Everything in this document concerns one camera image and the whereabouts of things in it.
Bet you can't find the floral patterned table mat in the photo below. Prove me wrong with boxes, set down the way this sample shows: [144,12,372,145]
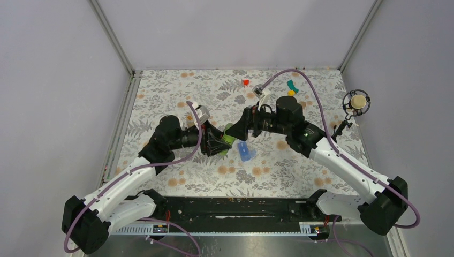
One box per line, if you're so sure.
[106,70,355,198]

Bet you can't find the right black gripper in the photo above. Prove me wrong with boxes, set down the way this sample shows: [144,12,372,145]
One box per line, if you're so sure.
[225,101,291,141]

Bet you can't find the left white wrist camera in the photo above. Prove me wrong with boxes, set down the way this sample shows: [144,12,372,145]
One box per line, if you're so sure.
[193,105,210,124]

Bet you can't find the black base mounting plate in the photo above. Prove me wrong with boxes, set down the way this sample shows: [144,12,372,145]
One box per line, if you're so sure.
[150,196,335,232]

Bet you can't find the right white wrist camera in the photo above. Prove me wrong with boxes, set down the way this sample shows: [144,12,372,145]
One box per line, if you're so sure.
[252,86,270,111]

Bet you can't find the blue weekly pill organizer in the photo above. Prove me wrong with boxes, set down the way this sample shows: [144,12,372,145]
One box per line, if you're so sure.
[237,141,256,162]

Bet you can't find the slotted grey cable duct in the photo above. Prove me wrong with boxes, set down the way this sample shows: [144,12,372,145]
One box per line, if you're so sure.
[112,222,329,237]

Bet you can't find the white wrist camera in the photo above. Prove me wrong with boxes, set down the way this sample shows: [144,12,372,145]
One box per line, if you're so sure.
[252,86,270,111]
[193,105,210,124]

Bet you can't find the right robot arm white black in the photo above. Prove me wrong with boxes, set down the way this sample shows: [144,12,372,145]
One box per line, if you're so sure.
[226,96,409,236]

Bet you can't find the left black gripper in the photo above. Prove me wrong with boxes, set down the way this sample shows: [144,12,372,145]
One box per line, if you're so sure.
[170,120,232,156]

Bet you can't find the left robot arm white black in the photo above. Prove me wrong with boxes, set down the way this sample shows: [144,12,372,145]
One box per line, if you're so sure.
[62,115,231,254]

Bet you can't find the microphone on tripod stand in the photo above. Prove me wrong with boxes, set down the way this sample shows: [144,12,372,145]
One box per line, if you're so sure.
[331,89,371,142]

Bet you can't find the white cap pill bottle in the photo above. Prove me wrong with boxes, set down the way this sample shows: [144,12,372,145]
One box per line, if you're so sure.
[186,115,197,128]

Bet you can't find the teal curved block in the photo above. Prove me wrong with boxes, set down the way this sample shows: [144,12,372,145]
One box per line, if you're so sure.
[286,80,299,94]

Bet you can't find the green pill bottle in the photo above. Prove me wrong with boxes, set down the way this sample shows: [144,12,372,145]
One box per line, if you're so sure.
[219,123,236,156]

